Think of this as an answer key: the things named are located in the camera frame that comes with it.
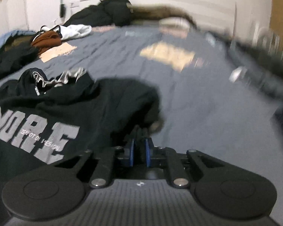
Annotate white garment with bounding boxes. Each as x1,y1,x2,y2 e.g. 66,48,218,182
40,24,92,41

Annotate black hoodie with grey print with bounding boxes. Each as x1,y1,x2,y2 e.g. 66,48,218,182
0,68,166,195

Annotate black jacket pile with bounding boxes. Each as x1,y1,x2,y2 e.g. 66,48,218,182
64,0,134,27

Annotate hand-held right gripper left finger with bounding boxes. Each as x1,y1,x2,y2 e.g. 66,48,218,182
54,138,136,189

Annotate brown garment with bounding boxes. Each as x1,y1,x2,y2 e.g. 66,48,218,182
31,31,62,55

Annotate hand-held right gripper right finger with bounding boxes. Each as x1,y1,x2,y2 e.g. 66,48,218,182
145,137,227,189

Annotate white pillow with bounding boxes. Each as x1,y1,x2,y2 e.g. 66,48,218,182
158,18,189,28

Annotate wooden panel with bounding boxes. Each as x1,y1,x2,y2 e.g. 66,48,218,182
268,0,283,60

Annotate light blue cloth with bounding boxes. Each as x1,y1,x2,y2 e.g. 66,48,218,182
0,29,36,59

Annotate grey printed blanket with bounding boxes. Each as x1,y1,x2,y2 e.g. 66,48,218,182
0,25,283,170

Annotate brown furry cloth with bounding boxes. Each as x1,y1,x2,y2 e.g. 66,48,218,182
130,4,196,26

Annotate dark crumpled clothes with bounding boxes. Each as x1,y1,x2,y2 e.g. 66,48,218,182
0,43,39,84

